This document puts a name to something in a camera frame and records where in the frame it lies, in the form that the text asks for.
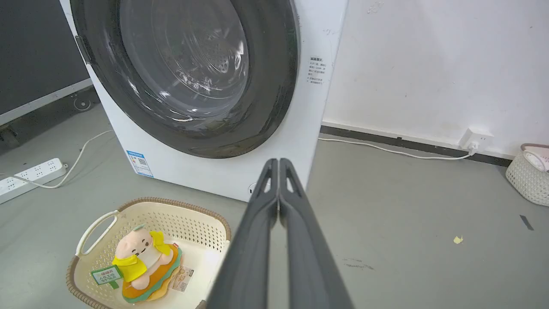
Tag blue energy label sticker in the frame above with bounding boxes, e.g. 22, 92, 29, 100
126, 150, 154, 178

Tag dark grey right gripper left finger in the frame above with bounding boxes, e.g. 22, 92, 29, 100
206, 158, 280, 309

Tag dark panel with white frame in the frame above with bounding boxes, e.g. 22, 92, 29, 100
0, 0, 94, 127

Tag white power strip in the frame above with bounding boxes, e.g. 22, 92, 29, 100
0, 158, 68, 205

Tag white power strip cable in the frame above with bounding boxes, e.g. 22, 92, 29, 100
12, 130, 115, 190

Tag dark round washing machine door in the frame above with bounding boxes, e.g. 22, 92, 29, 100
69, 0, 301, 159

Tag white front-load washing machine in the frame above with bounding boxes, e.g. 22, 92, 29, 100
59, 0, 349, 203

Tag white woven basket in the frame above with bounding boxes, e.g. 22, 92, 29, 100
505, 143, 549, 207

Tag pink plush doll yellow clothes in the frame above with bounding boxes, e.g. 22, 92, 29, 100
90, 224, 184, 304

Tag cream laundry basket brown rim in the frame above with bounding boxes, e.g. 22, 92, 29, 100
66, 197, 232, 309

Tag white wall plug with cable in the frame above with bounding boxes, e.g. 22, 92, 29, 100
318, 137, 476, 161

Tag pink cloth item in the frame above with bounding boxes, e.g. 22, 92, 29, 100
523, 146, 549, 173

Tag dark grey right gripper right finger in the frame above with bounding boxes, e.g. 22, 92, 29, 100
279, 158, 355, 309

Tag white wall socket plug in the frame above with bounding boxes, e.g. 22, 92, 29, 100
458, 127, 495, 155

